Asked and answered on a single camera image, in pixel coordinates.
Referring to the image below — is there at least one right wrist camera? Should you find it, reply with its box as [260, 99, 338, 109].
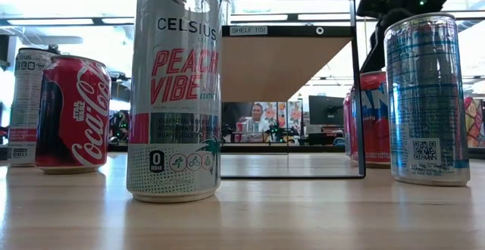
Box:
[355, 0, 405, 19]

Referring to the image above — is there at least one black monitor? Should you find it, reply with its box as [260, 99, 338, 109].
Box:
[308, 95, 346, 127]

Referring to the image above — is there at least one red soda can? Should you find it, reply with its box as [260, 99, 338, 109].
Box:
[343, 92, 353, 157]

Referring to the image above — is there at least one white Celsius can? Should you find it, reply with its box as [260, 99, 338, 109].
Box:
[6, 48, 58, 167]

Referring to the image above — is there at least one Celsius Peach Vibe can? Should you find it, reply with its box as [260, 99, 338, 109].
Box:
[127, 0, 224, 205]

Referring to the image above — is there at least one orange Fanta can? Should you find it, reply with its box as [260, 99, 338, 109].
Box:
[350, 70, 392, 169]

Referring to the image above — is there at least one person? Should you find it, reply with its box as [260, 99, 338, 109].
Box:
[242, 102, 271, 144]

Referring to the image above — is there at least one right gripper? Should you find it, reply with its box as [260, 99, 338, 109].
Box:
[358, 5, 420, 73]

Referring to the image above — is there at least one colourful patchwork quilt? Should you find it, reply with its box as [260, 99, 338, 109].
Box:
[464, 96, 485, 148]

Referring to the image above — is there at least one Coca-Cola Star Wars can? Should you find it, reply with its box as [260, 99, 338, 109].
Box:
[35, 55, 112, 175]

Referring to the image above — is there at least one wooden shelf with black frame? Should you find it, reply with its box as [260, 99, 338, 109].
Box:
[221, 0, 367, 180]

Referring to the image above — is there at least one colourful printed poster panel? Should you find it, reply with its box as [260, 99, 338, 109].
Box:
[264, 100, 304, 145]

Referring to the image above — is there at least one black aluminium table frame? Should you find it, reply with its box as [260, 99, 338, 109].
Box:
[0, 143, 485, 161]

